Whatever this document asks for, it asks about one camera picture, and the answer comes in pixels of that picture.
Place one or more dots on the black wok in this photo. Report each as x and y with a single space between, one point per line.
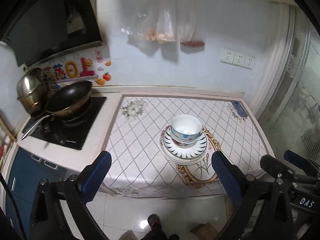
67 97

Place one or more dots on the person's shoe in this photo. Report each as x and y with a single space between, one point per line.
155 223

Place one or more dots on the black range hood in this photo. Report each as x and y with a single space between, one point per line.
42 22

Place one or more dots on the persimmon wall sticker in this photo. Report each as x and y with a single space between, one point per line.
106 76

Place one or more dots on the blue kitchen cabinet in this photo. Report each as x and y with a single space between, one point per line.
22 180

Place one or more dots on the wooden block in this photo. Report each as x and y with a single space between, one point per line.
203 231

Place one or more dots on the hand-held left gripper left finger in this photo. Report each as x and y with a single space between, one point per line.
96 177

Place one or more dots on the frosted glass door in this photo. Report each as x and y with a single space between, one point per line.
297 105

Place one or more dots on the white wall socket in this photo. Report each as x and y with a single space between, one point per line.
249 62
227 55
239 59

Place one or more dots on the plastic bag with pale bulbs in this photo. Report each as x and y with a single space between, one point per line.
165 36

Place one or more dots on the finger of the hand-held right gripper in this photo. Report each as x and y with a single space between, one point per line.
268 163
295 156

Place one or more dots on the wooden board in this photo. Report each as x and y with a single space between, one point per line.
7 128

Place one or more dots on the steel lidded pot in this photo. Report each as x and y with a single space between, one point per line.
28 90

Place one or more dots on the red paper wall sticker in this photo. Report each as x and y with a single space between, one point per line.
99 55

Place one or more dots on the white bowl with blue dot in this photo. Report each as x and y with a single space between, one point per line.
185 125

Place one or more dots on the plain white plate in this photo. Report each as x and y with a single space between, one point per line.
186 161

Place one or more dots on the white plate blue leaf pattern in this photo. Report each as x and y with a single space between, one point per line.
180 153

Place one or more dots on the pink numeral wall sticker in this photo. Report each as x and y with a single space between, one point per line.
87 71

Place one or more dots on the black induction cooktop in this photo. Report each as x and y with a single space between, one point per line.
75 127

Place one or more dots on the gold ingot wall sticker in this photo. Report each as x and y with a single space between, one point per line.
100 81

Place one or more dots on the plastic bag with red contents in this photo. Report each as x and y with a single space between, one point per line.
192 42

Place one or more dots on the white door frame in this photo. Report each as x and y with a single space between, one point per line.
277 62

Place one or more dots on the yellow numeral wall sticker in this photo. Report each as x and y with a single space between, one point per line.
72 69

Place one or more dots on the sun wall sticker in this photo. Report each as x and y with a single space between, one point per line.
88 62

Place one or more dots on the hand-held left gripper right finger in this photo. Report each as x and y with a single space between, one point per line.
227 177

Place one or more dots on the dark blue flat case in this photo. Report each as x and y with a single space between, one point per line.
238 108

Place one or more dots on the white bowl red floral print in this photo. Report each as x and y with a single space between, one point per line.
183 144

